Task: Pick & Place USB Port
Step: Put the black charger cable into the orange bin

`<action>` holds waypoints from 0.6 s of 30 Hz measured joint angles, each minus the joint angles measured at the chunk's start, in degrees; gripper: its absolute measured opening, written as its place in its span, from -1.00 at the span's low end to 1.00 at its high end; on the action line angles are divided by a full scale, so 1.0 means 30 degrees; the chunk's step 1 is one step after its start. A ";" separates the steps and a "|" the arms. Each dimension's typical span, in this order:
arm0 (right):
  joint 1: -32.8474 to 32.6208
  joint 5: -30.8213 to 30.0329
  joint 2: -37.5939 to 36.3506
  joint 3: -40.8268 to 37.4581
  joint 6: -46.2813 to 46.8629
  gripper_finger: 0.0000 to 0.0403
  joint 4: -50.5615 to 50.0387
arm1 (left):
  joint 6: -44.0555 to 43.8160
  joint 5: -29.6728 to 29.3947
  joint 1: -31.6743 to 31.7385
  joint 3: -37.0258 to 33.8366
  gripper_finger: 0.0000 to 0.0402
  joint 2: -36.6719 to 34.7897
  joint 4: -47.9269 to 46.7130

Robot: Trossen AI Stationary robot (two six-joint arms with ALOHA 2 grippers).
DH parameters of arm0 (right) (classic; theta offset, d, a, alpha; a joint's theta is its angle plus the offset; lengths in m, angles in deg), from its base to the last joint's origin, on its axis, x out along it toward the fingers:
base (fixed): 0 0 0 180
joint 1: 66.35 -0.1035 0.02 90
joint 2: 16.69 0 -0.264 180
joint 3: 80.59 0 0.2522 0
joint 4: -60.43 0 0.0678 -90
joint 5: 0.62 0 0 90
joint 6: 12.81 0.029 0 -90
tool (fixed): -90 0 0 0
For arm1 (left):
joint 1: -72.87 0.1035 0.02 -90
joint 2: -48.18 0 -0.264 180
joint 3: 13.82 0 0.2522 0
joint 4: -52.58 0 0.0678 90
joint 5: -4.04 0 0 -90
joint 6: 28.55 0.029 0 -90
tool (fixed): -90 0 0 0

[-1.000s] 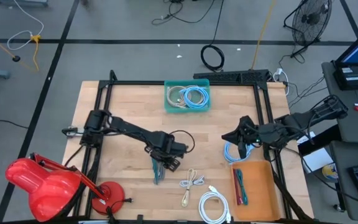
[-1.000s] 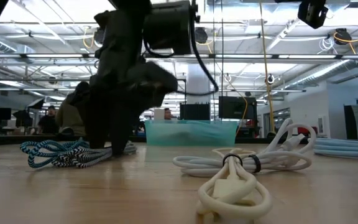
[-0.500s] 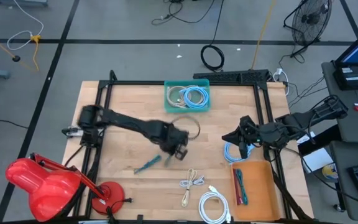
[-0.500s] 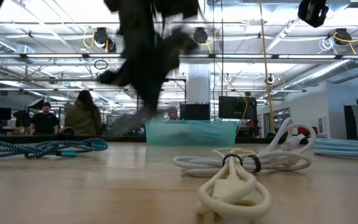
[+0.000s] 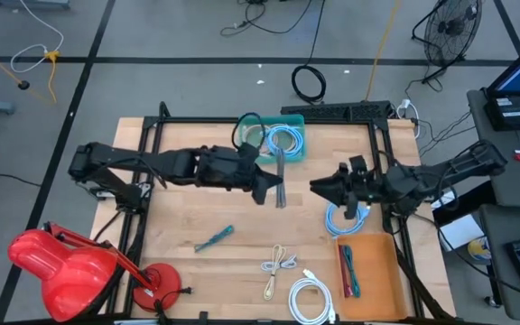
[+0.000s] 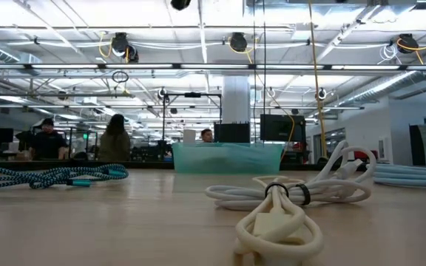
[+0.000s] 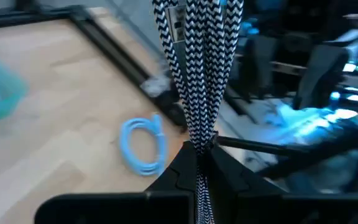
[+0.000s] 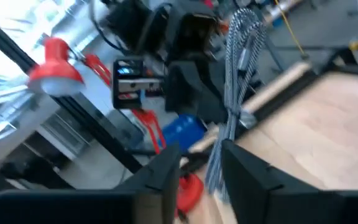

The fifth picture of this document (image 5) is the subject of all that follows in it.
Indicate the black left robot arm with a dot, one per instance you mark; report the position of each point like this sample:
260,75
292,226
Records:
106,158

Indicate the grey metal mounting plate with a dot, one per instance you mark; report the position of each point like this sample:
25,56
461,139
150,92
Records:
144,189

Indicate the translucent orange plastic bin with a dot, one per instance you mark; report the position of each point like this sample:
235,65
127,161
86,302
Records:
377,280

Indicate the translucent green plastic bin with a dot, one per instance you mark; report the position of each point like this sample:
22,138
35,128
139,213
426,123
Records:
298,159

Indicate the white paper box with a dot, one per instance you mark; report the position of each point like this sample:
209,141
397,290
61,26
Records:
461,232

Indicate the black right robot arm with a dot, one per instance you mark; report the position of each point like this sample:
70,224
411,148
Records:
467,162

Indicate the white power adapter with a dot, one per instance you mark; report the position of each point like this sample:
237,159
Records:
405,104

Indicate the black floor fan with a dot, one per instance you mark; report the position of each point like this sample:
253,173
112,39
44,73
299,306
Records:
452,27

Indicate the yellow blue round roll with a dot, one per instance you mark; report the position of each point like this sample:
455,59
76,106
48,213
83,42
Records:
479,249

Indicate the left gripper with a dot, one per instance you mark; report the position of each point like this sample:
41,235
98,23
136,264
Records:
242,169

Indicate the black perforated power strip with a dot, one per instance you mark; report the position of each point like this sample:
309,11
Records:
332,110

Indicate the black aluminium table frame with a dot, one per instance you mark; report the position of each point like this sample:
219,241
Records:
197,120

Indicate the white paper sheet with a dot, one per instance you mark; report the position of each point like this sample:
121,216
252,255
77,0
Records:
448,200

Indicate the black mini computer box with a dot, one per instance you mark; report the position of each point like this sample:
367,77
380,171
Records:
510,113

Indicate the red desk lamp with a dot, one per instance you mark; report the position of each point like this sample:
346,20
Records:
70,275

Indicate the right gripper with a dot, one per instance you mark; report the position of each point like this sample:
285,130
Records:
359,185

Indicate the black floor puck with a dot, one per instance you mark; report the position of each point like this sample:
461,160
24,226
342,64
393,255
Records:
24,85

